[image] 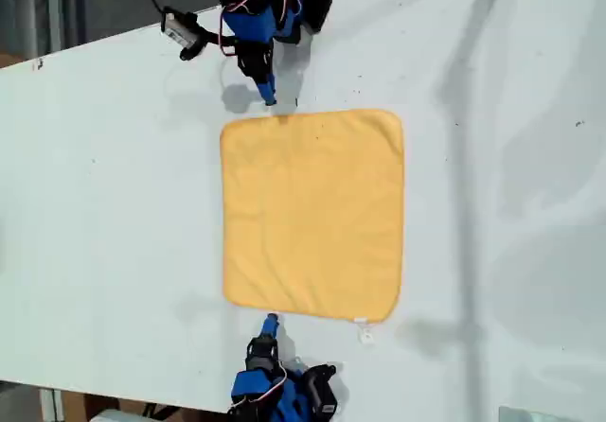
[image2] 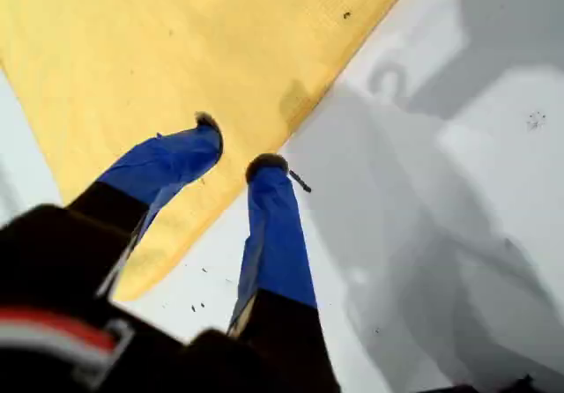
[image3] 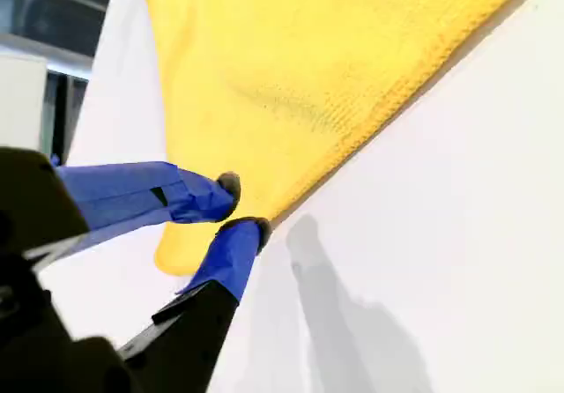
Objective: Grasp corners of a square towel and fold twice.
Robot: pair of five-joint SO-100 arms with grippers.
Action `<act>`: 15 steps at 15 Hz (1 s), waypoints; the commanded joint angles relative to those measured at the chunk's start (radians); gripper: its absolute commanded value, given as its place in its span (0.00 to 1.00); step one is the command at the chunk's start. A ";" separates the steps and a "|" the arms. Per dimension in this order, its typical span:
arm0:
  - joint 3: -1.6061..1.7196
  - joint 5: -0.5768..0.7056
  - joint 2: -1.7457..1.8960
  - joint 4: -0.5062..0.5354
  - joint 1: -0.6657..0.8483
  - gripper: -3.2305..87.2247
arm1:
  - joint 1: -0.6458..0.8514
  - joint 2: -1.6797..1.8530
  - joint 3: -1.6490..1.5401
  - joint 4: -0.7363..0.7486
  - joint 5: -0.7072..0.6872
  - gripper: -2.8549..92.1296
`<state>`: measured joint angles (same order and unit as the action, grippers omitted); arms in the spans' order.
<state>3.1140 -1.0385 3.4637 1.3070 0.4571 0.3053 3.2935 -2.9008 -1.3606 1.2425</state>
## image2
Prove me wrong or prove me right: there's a yellow square towel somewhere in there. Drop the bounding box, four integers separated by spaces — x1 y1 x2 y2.
0 0 419 302

